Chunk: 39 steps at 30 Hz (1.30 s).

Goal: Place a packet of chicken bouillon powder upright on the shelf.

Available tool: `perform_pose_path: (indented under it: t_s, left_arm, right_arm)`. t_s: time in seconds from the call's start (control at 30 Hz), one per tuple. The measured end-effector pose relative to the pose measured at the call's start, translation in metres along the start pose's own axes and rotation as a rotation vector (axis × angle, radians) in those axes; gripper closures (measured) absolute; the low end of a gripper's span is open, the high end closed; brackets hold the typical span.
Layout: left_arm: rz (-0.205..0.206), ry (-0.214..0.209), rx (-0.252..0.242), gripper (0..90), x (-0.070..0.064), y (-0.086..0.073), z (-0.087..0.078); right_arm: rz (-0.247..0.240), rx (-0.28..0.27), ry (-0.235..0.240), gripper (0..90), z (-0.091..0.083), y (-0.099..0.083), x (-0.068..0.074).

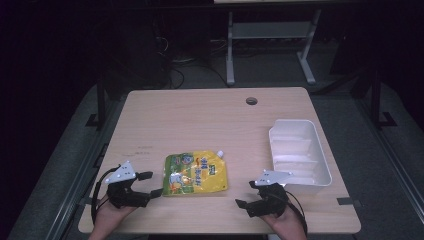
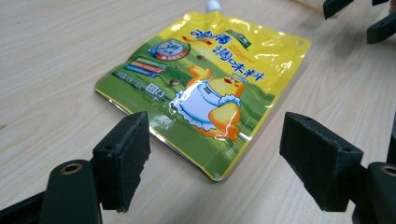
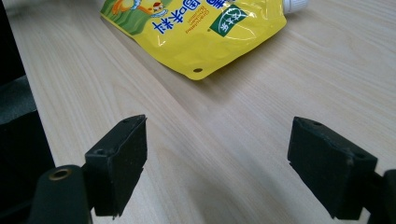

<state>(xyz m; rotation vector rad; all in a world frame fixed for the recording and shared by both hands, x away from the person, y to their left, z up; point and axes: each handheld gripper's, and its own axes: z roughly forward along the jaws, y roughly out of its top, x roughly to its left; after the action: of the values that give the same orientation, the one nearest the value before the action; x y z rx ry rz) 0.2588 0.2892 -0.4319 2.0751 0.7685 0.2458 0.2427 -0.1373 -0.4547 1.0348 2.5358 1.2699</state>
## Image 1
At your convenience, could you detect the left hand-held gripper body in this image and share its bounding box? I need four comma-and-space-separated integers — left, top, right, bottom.
104, 160, 151, 210

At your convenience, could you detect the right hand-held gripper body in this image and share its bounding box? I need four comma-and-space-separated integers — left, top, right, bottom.
245, 169, 294, 218

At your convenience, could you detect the yellow green spouted pouch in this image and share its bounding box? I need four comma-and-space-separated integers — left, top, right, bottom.
162, 149, 230, 197

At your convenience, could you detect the white plastic bin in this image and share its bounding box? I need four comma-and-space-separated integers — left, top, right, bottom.
268, 118, 333, 196

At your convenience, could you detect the person's right hand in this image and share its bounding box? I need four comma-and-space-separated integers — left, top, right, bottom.
262, 204, 307, 235

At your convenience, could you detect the person's left hand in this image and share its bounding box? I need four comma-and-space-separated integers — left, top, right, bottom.
93, 197, 138, 235

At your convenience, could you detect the black metal stand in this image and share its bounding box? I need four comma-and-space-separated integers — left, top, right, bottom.
85, 81, 109, 132
368, 68, 398, 130

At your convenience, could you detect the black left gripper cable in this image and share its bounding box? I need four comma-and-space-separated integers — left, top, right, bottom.
90, 165, 122, 225

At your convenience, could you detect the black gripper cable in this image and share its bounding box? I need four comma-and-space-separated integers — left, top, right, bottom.
284, 190, 309, 235
90, 165, 122, 225

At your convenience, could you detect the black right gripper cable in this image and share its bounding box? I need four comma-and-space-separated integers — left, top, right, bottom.
284, 190, 309, 235

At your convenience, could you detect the grey metal floor rail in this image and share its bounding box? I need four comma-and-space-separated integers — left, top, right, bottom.
353, 98, 424, 218
44, 99, 126, 240

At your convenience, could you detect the tangle of floor cables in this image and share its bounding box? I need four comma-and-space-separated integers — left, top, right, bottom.
153, 34, 231, 90

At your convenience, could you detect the grey metal desk frame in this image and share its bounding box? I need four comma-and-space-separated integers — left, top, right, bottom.
225, 9, 322, 86

